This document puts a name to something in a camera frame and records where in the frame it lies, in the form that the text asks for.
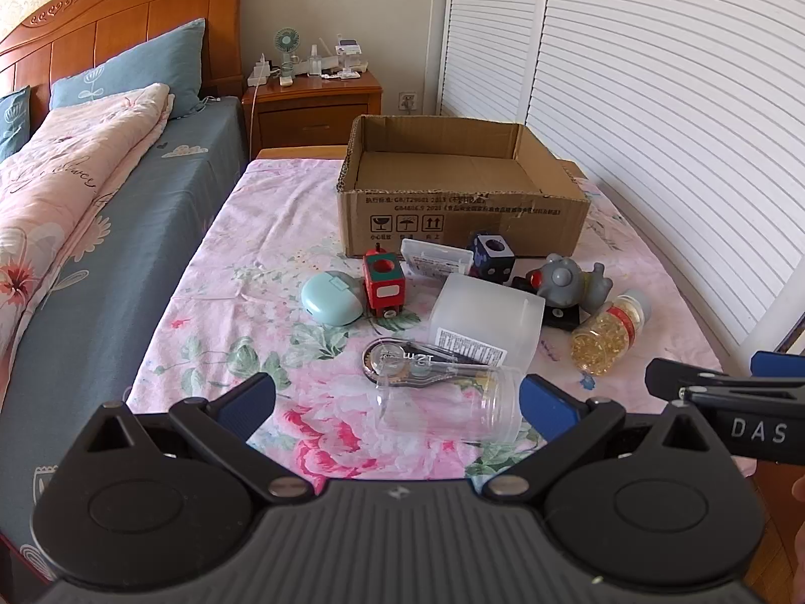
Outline pink floral table cloth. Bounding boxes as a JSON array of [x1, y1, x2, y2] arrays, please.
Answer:
[[122, 157, 756, 498]]

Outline correction tape dispenser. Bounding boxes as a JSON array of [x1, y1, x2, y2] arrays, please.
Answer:
[[363, 338, 498, 386]]

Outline red toy train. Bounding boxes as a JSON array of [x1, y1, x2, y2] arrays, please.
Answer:
[[361, 249, 407, 321]]

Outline wooden bed headboard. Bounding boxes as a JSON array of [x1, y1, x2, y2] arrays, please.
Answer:
[[0, 0, 246, 133]]

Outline person's right hand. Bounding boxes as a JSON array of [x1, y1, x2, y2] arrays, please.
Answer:
[[790, 473, 805, 570]]

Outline pink floral quilt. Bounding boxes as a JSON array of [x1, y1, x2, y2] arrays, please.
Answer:
[[0, 83, 176, 359]]

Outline mint green oval case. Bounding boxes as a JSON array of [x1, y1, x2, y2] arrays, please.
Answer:
[[300, 270, 367, 327]]

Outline translucent white plastic container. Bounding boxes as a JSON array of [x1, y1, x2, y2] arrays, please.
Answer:
[[429, 273, 545, 371]]

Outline large blue pillow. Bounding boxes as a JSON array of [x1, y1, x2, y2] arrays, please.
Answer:
[[49, 18, 208, 120]]

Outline black flat block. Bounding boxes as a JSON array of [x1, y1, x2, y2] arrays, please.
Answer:
[[511, 275, 586, 332]]

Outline small blue pillow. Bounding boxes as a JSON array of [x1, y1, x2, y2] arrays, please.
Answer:
[[0, 85, 32, 165]]

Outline clear bottle of yellow capsules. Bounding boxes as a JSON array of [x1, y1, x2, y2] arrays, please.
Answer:
[[570, 289, 652, 377]]

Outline white cable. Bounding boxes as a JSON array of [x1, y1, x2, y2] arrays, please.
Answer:
[[242, 85, 260, 160]]

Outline white louvered closet doors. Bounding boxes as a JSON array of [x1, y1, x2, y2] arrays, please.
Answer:
[[434, 0, 805, 353]]

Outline clear plastic jar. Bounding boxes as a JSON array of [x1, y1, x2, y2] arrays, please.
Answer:
[[375, 366, 523, 442]]

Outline clear plastic card box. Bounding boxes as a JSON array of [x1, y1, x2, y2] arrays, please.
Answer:
[[400, 238, 474, 279]]

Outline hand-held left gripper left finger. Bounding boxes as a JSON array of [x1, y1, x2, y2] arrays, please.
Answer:
[[85, 372, 313, 505]]

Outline wooden nightstand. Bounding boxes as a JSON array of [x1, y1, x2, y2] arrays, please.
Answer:
[[242, 69, 384, 161]]

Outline grey rhino toy figure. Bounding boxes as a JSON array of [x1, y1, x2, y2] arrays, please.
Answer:
[[527, 253, 614, 316]]

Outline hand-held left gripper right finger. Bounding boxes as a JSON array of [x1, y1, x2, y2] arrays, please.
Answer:
[[481, 373, 731, 498]]

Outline white stand with blue screen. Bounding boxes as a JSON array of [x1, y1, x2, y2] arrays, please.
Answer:
[[335, 38, 369, 73]]

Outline blue bed sheet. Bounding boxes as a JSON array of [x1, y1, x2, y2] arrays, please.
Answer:
[[0, 96, 249, 580]]

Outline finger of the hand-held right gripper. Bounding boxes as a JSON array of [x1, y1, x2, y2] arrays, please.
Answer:
[[646, 357, 805, 405], [750, 351, 805, 381]]

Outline dark blue toy cube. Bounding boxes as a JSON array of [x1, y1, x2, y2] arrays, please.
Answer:
[[466, 232, 518, 284]]

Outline small green desk fan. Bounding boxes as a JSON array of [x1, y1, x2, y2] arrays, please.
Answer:
[[273, 28, 301, 80]]

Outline cardboard box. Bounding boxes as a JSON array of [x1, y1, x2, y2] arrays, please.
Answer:
[[335, 114, 592, 260]]

